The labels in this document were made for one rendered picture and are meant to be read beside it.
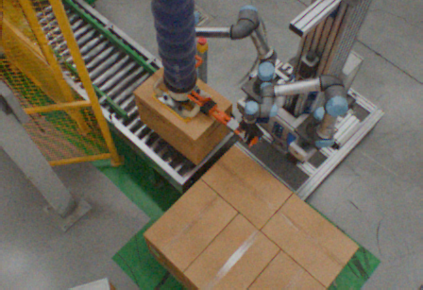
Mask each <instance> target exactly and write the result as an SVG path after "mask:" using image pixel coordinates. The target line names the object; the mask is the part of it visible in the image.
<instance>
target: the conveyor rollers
mask: <svg viewBox="0 0 423 290"><path fill-rule="evenodd" d="M51 9H52V6H51V4H50V3H49V5H47V6H45V7H44V8H43V9H41V10H39V11H43V12H44V13H47V11H45V10H51ZM43 12H38V13H37V15H38V16H37V15H36V13H35V15H36V17H37V18H39V17H41V16H43V15H44V13H43ZM51 15H55V13H54V11H53V10H52V11H51V12H49V13H48V14H47V15H45V16H50V17H46V18H45V17H44V18H41V19H40V21H39V20H38V22H39V23H41V24H42V25H43V24H44V23H43V22H47V21H48V20H50V19H51V18H53V17H55V16H51ZM79 17H80V16H79V15H77V14H76V13H75V14H74V15H71V17H69V18H68V20H69V23H70V24H71V23H72V22H73V21H74V20H76V19H77V18H79ZM46 19H47V20H46ZM55 20H57V18H55V19H53V20H52V21H54V22H49V23H47V24H46V25H45V26H43V27H42V29H43V30H44V31H42V32H45V31H47V30H49V28H50V27H47V26H55V25H56V24H57V23H58V21H55ZM84 23H86V21H85V20H83V18H81V19H80V20H78V21H76V23H74V24H73V25H71V28H72V30H73V31H74V30H76V29H77V28H78V27H80V26H82V25H83V24H84ZM41 24H40V25H41ZM48 24H49V25H48ZM91 27H92V26H91V25H89V24H86V25H85V26H83V27H82V28H81V29H79V30H78V31H77V32H74V36H75V38H77V37H79V36H80V35H82V34H83V33H84V32H86V31H87V30H89V29H90V28H91ZM55 30H59V31H60V27H59V26H56V27H54V28H53V29H52V31H53V32H47V33H46V34H44V36H45V35H46V36H47V37H46V36H45V38H46V39H49V38H50V37H49V36H53V35H55V34H57V32H59V31H55ZM52 33H53V35H52ZM96 33H98V30H95V28H94V29H93V30H91V31H90V32H88V33H87V34H86V35H84V36H83V37H81V38H80V39H79V40H77V41H76V43H77V45H78V46H81V45H82V44H83V43H85V42H86V41H88V40H89V39H90V38H91V37H93V35H95V34H96ZM63 38H64V37H63V35H62V33H61V32H60V34H59V36H56V37H54V38H53V39H52V40H50V41H52V42H48V43H50V44H51V45H53V44H56V41H55V40H58V41H57V43H58V42H59V41H60V40H61V39H63ZM104 38H105V36H104V35H102V34H101V33H100V35H98V36H97V37H95V38H93V40H91V41H90V42H89V43H87V44H85V45H83V47H81V48H80V49H79V51H80V52H81V54H83V53H84V52H86V51H87V50H88V49H90V48H91V47H93V46H94V45H95V44H97V43H99V42H100V41H101V40H103V39H104ZM110 43H111V41H110V40H108V39H106V40H104V41H103V42H102V43H100V44H99V45H98V46H97V47H96V48H94V49H93V50H91V52H88V54H86V55H85V56H84V57H82V58H83V61H84V63H85V62H86V61H88V60H90V59H91V57H93V56H94V55H95V54H97V53H98V52H100V51H101V50H102V49H104V48H105V47H107V46H108V44H110ZM50 44H49V45H50ZM66 45H67V44H66V41H65V40H64V41H63V42H61V43H59V44H58V45H57V46H55V47H54V48H53V49H55V51H56V52H59V51H60V49H61V48H63V47H65V46H66ZM58 46H59V47H58ZM117 48H118V47H117V46H116V45H115V44H113V45H112V46H111V47H109V48H108V49H106V50H105V52H103V53H102V54H100V55H99V56H98V57H96V58H95V59H94V60H92V61H90V62H89V63H88V64H86V69H87V71H89V70H90V69H92V68H93V67H94V66H95V65H96V64H98V62H100V61H101V60H103V59H104V58H105V57H107V56H108V55H109V54H111V53H112V52H114V51H115V49H117ZM64 52H69V48H68V47H67V48H66V49H64V50H63V51H62V52H61V53H63V54H60V55H62V56H63V57H66V56H67V55H68V54H70V52H69V53H64ZM123 54H125V52H123V51H122V49H120V50H119V51H118V52H116V53H115V54H113V55H112V57H110V58H109V59H108V60H106V61H104V62H103V63H102V64H100V66H98V67H97V68H95V69H94V70H93V71H91V72H90V73H89V76H90V79H92V78H94V77H95V76H97V75H98V74H99V73H100V72H101V71H103V70H104V69H105V68H107V67H108V66H110V65H111V64H112V63H113V62H114V61H116V60H118V59H119V58H120V57H122V55H123ZM129 60H132V58H131V57H130V56H125V57H124V58H122V59H121V60H120V61H118V62H117V63H116V64H115V65H113V66H112V67H111V68H110V69H109V70H108V71H106V72H105V73H104V74H103V75H101V76H100V77H98V78H97V79H96V80H95V81H93V82H92V83H93V84H94V85H95V86H98V85H99V84H100V83H101V82H103V81H104V80H105V79H106V78H108V77H109V76H110V75H112V74H113V73H114V72H115V71H117V70H118V69H120V67H122V66H123V65H124V64H126V63H127V62H128V61H129ZM137 65H138V63H137V61H133V62H132V63H131V64H129V65H128V66H127V67H125V69H123V70H122V71H120V72H119V73H118V74H117V75H115V76H114V77H113V78H111V79H110V80H109V81H108V82H106V83H105V84H104V85H103V86H101V87H100V88H99V89H100V91H102V92H105V91H106V90H107V89H108V88H110V86H112V85H113V84H114V83H115V82H117V81H118V80H119V79H120V78H122V77H123V76H124V75H125V74H127V73H128V72H129V71H131V70H132V69H134V67H135V66H137ZM143 71H145V69H144V68H143V66H140V67H139V69H137V70H136V71H134V72H133V73H132V74H131V75H129V76H128V77H127V78H125V80H123V81H122V82H121V83H119V84H118V85H117V86H115V88H112V90H111V91H109V92H108V93H107V94H106V95H107V96H108V97H109V98H112V97H113V96H114V95H115V94H117V93H118V92H119V91H121V90H122V88H125V86H127V85H128V83H129V82H131V81H132V80H133V79H134V78H136V77H137V76H138V75H139V74H141V73H142V72H143ZM151 76H152V75H151V74H150V73H149V72H147V73H146V74H145V75H143V76H142V77H141V78H139V80H138V81H136V82H135V83H133V84H132V86H129V88H127V90H125V91H124V92H123V93H121V94H120V95H118V96H117V98H115V99H114V100H113V101H114V102H115V103H116V104H117V105H118V104H119V103H120V102H121V101H122V100H124V99H125V98H127V96H128V95H130V94H131V93H132V92H134V91H135V90H136V89H137V88H139V86H142V84H143V83H144V82H145V81H147V80H148V79H149V78H150V77H151ZM135 102H136V101H135V98H134V95H133V96H132V97H131V98H130V99H129V100H128V101H127V102H126V103H124V104H123V105H122V106H121V107H120V108H122V110H127V108H129V107H130V106H131V105H132V104H133V103H135ZM137 112H138V110H137V106H135V107H134V108H133V109H132V110H130V111H129V112H128V113H127V114H128V117H129V119H130V118H131V117H132V116H134V114H136V113H137ZM129 119H128V120H129ZM141 122H142V121H141V120H140V117H137V118H136V119H135V120H134V121H132V122H131V123H130V124H129V125H127V127H126V128H127V129H129V131H132V130H133V129H134V128H135V127H137V125H139V124H140V123H141ZM147 129H149V127H148V126H147V125H143V126H142V127H140V128H139V129H138V130H137V131H135V132H134V135H135V136H136V137H137V138H139V137H140V136H141V135H142V134H144V132H145V131H146V130H147ZM156 135H157V133H156V132H155V131H154V130H152V131H151V132H149V134H147V135H146V137H144V138H143V139H142V142H143V143H144V144H145V145H146V144H147V143H148V142H150V141H151V139H153V138H154V137H156ZM163 142H165V140H164V139H163V138H162V137H160V138H159V139H158V140H157V141H156V142H154V144H152V145H151V146H150V147H149V148H150V149H151V150H152V151H155V150H156V148H158V147H159V146H160V145H161V144H163ZM172 148H173V146H171V144H168V145H166V146H165V147H164V148H163V149H162V150H161V151H160V152H159V153H157V154H156V155H158V156H159V157H160V158H163V156H165V154H166V153H168V151H170V150H171V149H172ZM181 154H182V153H180V151H175V152H174V153H173V154H172V155H171V156H170V157H169V158H168V159H167V160H165V163H167V164H168V165H171V163H173V161H175V160H176V159H177V158H178V156H180V155H181ZM189 161H190V160H189V159H187V157H185V158H184V159H182V161H180V162H179V163H178V164H177V165H176V166H175V167H174V168H173V170H176V172H178V171H179V170H180V169H181V168H183V167H184V166H185V165H186V164H187V163H188V162H189ZM195 167H196V165H195V164H194V163H193V165H191V166H190V168H188V169H187V170H186V171H185V173H183V174H182V175H181V176H182V177H183V178H185V176H186V175H188V174H189V173H190V172H191V171H192V170H193V169H194V168H195Z"/></svg>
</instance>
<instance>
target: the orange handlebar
mask: <svg viewBox="0 0 423 290"><path fill-rule="evenodd" d="M195 59H196V60H198V62H197V64H196V65H195V69H196V68H197V67H198V66H199V65H200V64H202V59H201V58H200V57H198V56H197V54H195ZM192 94H193V95H195V96H196V97H197V98H199V99H201V98H202V96H200V95H199V94H197V93H195V91H192ZM187 96H188V98H190V99H191V100H193V101H194V102H195V103H196V104H197V105H201V104H202V103H199V101H198V100H196V99H195V98H193V97H192V96H191V95H189V94H188V95H187ZM214 110H215V111H216V112H218V114H215V113H214V112H211V115H212V116H213V117H215V119H216V120H218V121H219V122H222V123H223V124H224V125H226V124H227V123H228V122H226V121H225V119H226V120H228V121H230V120H231V118H230V117H228V116H227V115H226V114H225V113H224V112H222V111H220V110H218V109H217V108H215V109H214Z"/></svg>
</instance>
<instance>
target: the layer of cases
mask: <svg viewBox="0 0 423 290"><path fill-rule="evenodd" d="M144 238H145V241H146V243H147V245H148V247H149V249H150V250H151V251H152V252H153V253H154V254H155V255H156V256H157V257H158V258H159V259H160V260H161V261H162V262H163V263H164V264H165V265H166V266H167V267H168V268H169V269H170V270H171V271H172V272H173V273H174V274H175V275H176V276H177V277H178V278H179V279H180V280H181V281H182V282H183V283H185V284H186V285H187V286H188V287H189V288H190V289H191V290H326V289H327V288H328V287H329V286H330V284H331V282H332V281H333V280H334V279H335V277H336V276H337V275H338V273H339V272H340V270H342V269H343V267H344V266H345V264H346V263H347V261H348V260H349V258H351V257H352V255H353V254H354V252H355V251H356V250H357V248H359V246H358V245H357V244H356V243H354V242H353V241H352V240H351V239H349V238H348V237H347V236H345V234H344V233H342V232H341V231H339V230H338V229H337V228H335V226H333V225H332V224H331V223H330V221H328V220H327V219H325V218H324V217H323V216H322V215H320V214H319V213H318V212H316V211H315V210H314V209H313V208H312V207H310V206H309V204H306V202H304V201H303V200H302V199H301V198H299V197H298V196H297V195H295V194H293V192H292V191H291V190H289V189H288V188H287V187H285V186H284V185H283V184H282V183H281V182H279V180H277V179H276V178H274V177H273V176H272V175H270V174H269V173H268V172H267V171H266V170H264V169H263V168H262V167H261V166H259V165H258V164H257V163H255V161H253V160H252V159H250V158H249V157H248V156H247V155H246V154H245V153H244V152H243V151H241V149H240V148H238V147H237V146H235V145H234V146H233V147H232V148H231V149H230V150H229V151H228V152H227V153H226V154H225V155H224V156H222V157H221V159H219V161H217V162H216V163H215V164H214V165H213V166H212V167H211V168H210V170H208V171H207V173H205V174H204V175H203V176H202V178H200V179H199V180H198V181H197V182H196V183H195V185H193V187H191V188H190V190H188V192H186V193H185V195H183V196H182V197H181V198H180V199H178V201H177V202H176V203H175V204H173V206H172V207H171V208H170V209H168V211H167V212H165V213H164V214H163V216H161V218H160V219H159V220H158V221H156V223H155V224H154V225H153V226H151V228H150V229H149V230H147V231H146V233H144Z"/></svg>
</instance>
